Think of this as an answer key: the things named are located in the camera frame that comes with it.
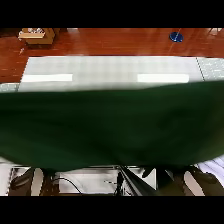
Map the dark green shirt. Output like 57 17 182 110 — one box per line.
0 79 224 172

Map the cardboard box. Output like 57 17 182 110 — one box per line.
17 27 61 48

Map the black cable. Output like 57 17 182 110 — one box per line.
52 176 84 196

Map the blue round object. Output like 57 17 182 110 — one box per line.
168 31 184 44

